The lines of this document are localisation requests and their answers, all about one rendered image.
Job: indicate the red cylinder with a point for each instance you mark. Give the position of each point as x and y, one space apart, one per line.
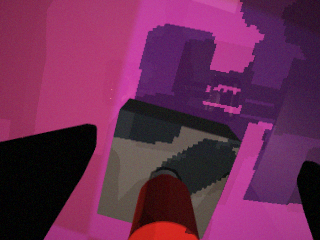
164 211

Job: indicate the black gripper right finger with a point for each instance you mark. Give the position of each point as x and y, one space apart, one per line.
308 183

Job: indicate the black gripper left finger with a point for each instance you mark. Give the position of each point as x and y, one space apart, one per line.
37 175

